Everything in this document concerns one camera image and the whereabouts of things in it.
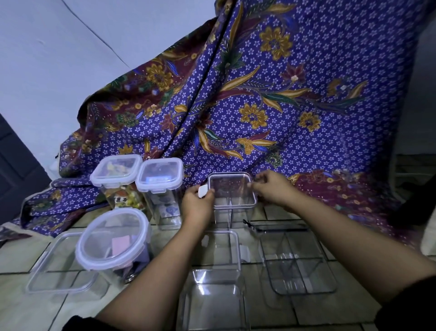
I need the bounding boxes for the person's left hand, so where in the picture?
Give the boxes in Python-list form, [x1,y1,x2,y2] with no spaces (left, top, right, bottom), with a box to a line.
[181,184,216,229]

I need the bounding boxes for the person's right hand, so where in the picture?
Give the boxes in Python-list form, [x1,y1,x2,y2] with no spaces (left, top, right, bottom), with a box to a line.
[250,169,302,208]

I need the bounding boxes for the clear square lid white latch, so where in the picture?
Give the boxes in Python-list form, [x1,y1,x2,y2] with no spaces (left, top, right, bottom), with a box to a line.
[198,172,258,209]

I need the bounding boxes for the person's left forearm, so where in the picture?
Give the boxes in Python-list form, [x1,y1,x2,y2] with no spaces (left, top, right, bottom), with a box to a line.
[96,223,212,331]

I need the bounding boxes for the person's right forearm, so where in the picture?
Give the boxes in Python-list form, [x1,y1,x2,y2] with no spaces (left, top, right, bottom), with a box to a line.
[286,190,436,305]

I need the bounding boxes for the clear tall divided container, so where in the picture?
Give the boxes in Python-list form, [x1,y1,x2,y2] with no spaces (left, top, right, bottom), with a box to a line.
[213,198,255,230]

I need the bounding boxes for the lidded square container blue items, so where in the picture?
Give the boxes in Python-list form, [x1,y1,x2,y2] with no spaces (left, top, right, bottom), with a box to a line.
[136,158,184,230]

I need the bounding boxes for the clear divided rectangular container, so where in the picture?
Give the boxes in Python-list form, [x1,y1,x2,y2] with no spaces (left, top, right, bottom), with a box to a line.
[243,220,338,296]

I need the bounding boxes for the purple floral batik cloth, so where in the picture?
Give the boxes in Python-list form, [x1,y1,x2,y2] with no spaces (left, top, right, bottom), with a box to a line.
[0,0,430,249]

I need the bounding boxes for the lidded square container colourful items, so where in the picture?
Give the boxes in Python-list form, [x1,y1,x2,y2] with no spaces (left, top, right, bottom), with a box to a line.
[89,154,146,211]

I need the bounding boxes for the pink paper note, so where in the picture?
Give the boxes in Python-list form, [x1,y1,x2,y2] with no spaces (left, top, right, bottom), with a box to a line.
[111,235,131,257]

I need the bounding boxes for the clear empty square container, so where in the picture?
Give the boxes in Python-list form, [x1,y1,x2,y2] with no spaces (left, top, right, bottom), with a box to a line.
[176,269,251,331]

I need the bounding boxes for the round clear lidded container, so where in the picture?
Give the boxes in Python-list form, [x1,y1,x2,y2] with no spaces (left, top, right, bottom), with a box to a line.
[75,208,152,285]

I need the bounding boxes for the flat clear rectangular lid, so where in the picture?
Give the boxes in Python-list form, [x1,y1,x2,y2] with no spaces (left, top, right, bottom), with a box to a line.
[26,233,99,295]

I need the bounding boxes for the black sleeve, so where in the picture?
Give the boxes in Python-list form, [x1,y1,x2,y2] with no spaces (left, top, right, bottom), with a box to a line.
[62,315,120,331]
[374,276,436,331]

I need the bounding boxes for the dark door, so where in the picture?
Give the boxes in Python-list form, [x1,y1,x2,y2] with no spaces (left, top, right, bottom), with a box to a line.
[0,114,52,225]

